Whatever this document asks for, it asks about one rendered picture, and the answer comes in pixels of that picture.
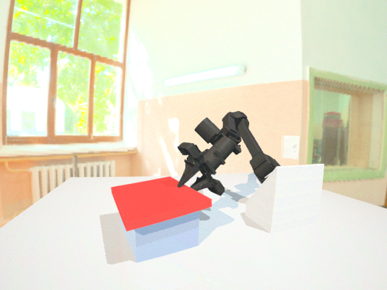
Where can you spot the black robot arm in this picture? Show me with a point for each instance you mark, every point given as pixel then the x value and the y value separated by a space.
pixel 235 127

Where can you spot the light blue open box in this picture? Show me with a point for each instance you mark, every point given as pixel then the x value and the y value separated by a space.
pixel 163 238

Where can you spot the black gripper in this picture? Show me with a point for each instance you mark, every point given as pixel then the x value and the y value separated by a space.
pixel 207 165

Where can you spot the red box lid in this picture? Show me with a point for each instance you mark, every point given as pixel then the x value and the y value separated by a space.
pixel 145 203

